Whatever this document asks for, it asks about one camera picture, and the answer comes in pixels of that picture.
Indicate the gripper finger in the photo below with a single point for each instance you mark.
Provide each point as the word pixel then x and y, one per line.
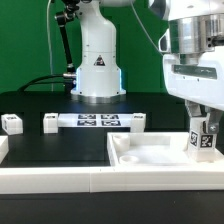
pixel 194 113
pixel 212 121

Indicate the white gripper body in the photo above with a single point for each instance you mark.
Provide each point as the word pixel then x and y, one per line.
pixel 202 83

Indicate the white square table top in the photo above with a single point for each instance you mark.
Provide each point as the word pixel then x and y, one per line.
pixel 149 149

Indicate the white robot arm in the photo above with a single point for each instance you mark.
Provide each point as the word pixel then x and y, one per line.
pixel 192 48

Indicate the white base marker plate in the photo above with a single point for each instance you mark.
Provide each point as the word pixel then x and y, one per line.
pixel 94 120

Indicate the white u-shaped obstacle fence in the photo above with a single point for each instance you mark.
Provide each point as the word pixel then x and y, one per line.
pixel 204 176

